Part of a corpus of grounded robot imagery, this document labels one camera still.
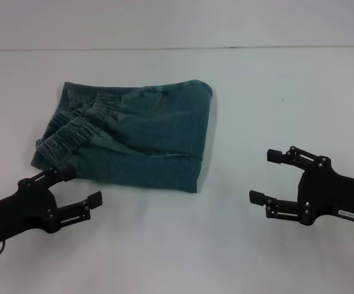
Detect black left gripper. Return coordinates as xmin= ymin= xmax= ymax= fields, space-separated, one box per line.
xmin=0 ymin=167 xmax=104 ymax=252

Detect blue denim shorts with print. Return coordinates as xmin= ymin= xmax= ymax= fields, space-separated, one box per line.
xmin=31 ymin=79 xmax=216 ymax=194

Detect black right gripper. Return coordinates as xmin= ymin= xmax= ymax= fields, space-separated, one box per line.
xmin=249 ymin=146 xmax=354 ymax=228

